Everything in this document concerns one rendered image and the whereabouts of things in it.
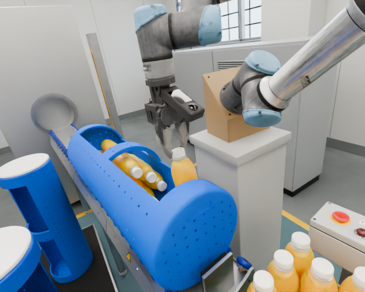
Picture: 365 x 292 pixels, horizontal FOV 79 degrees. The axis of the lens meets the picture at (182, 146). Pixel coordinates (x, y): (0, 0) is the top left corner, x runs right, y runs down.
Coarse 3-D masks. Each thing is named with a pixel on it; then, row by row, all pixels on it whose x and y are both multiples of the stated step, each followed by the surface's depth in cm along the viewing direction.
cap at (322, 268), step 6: (318, 258) 47; (312, 264) 46; (318, 264) 46; (324, 264) 46; (330, 264) 45; (312, 270) 46; (318, 270) 45; (324, 270) 45; (330, 270) 44; (318, 276) 45; (324, 276) 44; (330, 276) 44
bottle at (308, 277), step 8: (304, 272) 49; (312, 272) 47; (304, 280) 48; (312, 280) 46; (320, 280) 45; (328, 280) 45; (304, 288) 48; (312, 288) 46; (320, 288) 45; (328, 288) 45; (336, 288) 45
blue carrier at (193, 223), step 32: (96, 128) 119; (96, 160) 83; (160, 160) 93; (96, 192) 78; (128, 192) 62; (160, 192) 94; (192, 192) 52; (224, 192) 57; (128, 224) 58; (160, 224) 49; (192, 224) 53; (224, 224) 61; (160, 256) 49; (192, 256) 56
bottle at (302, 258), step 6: (288, 246) 54; (294, 252) 52; (300, 252) 52; (306, 252) 52; (312, 252) 53; (294, 258) 52; (300, 258) 52; (306, 258) 51; (312, 258) 52; (294, 264) 52; (300, 264) 52; (306, 264) 51; (300, 270) 52; (300, 276) 53
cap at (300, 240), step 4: (296, 232) 54; (300, 232) 53; (292, 236) 53; (296, 236) 53; (300, 236) 52; (304, 236) 52; (308, 236) 52; (292, 240) 53; (296, 240) 52; (300, 240) 52; (304, 240) 51; (308, 240) 51; (296, 244) 51; (300, 244) 51; (304, 244) 50; (308, 244) 51; (300, 248) 51; (304, 248) 51
